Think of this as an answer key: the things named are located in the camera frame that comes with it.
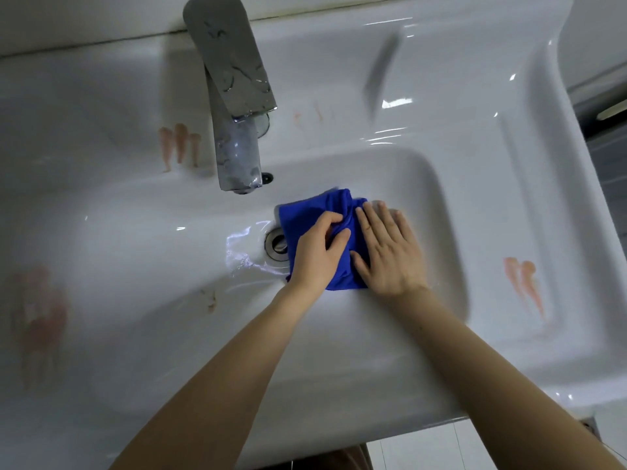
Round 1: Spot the person's right hand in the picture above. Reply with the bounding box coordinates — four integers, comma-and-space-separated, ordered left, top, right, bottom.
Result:
350, 200, 431, 300

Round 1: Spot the metal sink drain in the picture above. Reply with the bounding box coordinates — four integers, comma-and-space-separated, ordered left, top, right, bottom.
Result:
264, 227, 295, 262

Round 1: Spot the white ceramic sink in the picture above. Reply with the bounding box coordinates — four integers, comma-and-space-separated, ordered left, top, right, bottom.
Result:
0, 0, 627, 470

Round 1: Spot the person's left hand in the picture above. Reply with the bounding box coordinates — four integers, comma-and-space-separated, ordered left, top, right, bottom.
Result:
286, 210, 352, 295

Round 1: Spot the person's right forearm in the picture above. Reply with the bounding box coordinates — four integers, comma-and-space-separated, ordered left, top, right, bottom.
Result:
387, 287, 627, 470

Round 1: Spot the person's left forearm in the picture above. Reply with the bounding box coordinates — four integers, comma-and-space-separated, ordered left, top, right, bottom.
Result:
110, 284, 327, 470

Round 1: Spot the chrome faucet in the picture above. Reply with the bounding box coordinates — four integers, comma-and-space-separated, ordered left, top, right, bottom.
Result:
183, 0, 278, 196

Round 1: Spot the blue microfiber cloth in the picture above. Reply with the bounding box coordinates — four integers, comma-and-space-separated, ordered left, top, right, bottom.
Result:
275, 188, 371, 292

